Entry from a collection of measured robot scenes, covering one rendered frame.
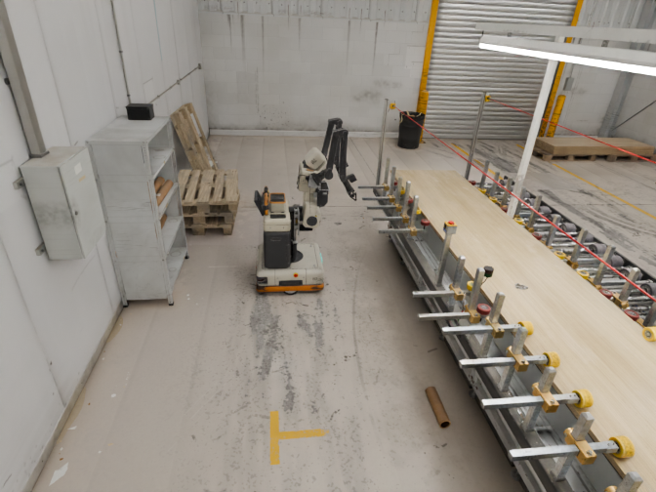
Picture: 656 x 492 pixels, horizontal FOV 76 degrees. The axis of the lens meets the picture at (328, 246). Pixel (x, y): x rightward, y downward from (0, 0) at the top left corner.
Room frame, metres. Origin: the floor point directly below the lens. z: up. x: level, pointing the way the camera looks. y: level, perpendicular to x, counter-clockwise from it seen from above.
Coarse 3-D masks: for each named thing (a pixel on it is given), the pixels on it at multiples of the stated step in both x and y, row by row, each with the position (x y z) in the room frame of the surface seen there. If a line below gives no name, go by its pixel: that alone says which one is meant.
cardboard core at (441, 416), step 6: (426, 390) 2.21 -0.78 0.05; (432, 390) 2.18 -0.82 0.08; (432, 396) 2.13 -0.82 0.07; (438, 396) 2.14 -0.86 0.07; (432, 402) 2.09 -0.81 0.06; (438, 402) 2.08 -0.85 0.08; (432, 408) 2.06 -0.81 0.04; (438, 408) 2.03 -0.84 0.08; (438, 414) 1.99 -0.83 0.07; (444, 414) 1.98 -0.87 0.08; (438, 420) 1.95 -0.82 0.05; (444, 420) 1.93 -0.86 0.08; (444, 426) 1.94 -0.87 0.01
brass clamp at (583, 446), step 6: (564, 432) 1.19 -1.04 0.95; (570, 432) 1.17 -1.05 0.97; (570, 438) 1.15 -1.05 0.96; (570, 444) 1.14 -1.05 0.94; (576, 444) 1.12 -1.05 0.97; (582, 444) 1.12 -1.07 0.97; (588, 444) 1.12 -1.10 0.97; (582, 450) 1.09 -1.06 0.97; (576, 456) 1.10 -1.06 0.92; (582, 456) 1.08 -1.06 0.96; (588, 456) 1.07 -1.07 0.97; (594, 456) 1.07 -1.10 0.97; (582, 462) 1.07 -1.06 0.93; (588, 462) 1.07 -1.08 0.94
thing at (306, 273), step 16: (304, 256) 3.69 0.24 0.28; (320, 256) 3.75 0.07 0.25; (272, 272) 3.37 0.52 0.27; (288, 272) 3.39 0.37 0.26; (304, 272) 3.41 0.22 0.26; (320, 272) 3.43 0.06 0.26; (256, 288) 3.35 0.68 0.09; (272, 288) 3.35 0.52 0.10; (288, 288) 3.37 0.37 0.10; (304, 288) 3.39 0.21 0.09; (320, 288) 3.42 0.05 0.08
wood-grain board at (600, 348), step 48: (432, 192) 4.07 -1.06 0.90; (480, 192) 4.14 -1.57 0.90; (480, 240) 3.04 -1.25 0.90; (528, 240) 3.08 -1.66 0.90; (480, 288) 2.34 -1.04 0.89; (528, 288) 2.36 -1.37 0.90; (576, 288) 2.39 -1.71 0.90; (528, 336) 1.86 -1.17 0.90; (576, 336) 1.89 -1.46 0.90; (624, 336) 1.91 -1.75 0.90; (576, 384) 1.52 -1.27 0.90; (624, 384) 1.53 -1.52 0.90; (624, 432) 1.24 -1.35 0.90
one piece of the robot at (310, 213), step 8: (304, 168) 3.63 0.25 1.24; (304, 176) 3.56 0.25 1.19; (304, 184) 3.62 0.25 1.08; (304, 192) 3.69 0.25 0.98; (312, 192) 3.64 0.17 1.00; (304, 200) 3.64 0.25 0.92; (312, 200) 3.65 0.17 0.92; (304, 208) 3.64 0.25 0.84; (312, 208) 3.61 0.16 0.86; (304, 216) 3.60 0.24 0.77; (312, 216) 3.61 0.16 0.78; (320, 216) 3.62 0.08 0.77; (304, 224) 3.59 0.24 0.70; (312, 224) 3.60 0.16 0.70
